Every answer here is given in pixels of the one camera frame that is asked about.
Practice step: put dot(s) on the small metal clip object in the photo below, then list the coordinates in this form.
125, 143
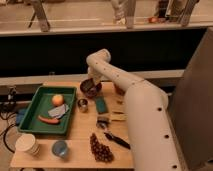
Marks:
102, 122

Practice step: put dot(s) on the grey folded cloth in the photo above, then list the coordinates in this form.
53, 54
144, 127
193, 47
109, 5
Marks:
59, 111

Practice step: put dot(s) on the black handled tool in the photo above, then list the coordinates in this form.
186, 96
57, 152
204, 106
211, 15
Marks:
118, 140

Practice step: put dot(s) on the orange fruit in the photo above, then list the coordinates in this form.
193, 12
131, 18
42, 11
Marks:
57, 100

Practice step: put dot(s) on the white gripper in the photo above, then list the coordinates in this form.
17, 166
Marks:
95, 75

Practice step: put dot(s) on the grey panel on right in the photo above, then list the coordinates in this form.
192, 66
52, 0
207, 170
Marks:
191, 108

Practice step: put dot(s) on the white paper cup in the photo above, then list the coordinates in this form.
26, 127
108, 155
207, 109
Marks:
28, 144

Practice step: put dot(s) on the yellow wooden piece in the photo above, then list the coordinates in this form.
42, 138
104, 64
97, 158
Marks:
117, 117

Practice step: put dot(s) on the bunch of dark grapes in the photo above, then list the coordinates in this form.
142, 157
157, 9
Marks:
101, 152

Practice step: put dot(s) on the blue glass cup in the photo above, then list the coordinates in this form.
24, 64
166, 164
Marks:
60, 149

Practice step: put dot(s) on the purple bowl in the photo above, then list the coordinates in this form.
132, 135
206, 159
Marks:
89, 88

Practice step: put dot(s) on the green sponge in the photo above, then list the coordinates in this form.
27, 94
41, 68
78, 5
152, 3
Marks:
101, 106

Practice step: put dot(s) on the orange carrot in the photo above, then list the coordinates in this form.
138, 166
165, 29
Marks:
48, 120

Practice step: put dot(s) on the small metal cup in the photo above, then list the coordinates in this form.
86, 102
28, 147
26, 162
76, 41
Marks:
82, 105

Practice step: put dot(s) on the green plastic tray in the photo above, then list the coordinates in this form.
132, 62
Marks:
41, 104

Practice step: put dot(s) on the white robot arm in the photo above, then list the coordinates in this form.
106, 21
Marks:
151, 140

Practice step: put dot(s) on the blue object beside tray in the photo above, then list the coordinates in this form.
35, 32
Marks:
19, 116

